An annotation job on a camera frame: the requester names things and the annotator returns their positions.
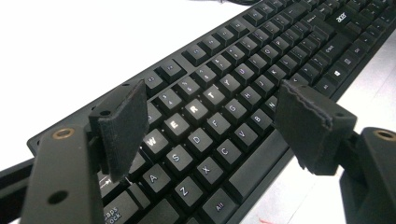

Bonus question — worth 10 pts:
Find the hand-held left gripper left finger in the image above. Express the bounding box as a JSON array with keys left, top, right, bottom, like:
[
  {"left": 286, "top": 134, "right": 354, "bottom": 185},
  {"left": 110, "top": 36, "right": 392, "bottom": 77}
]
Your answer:
[{"left": 88, "top": 78, "right": 149, "bottom": 183}]

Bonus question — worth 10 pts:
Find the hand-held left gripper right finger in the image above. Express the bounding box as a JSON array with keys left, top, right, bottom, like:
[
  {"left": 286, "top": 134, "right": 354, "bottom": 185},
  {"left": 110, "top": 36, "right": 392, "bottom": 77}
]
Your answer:
[{"left": 274, "top": 78, "right": 359, "bottom": 176}]

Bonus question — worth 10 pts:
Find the black computer keyboard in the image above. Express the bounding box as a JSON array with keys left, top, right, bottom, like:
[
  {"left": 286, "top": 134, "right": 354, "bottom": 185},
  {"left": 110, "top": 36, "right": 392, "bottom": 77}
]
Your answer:
[{"left": 26, "top": 0, "right": 396, "bottom": 224}]

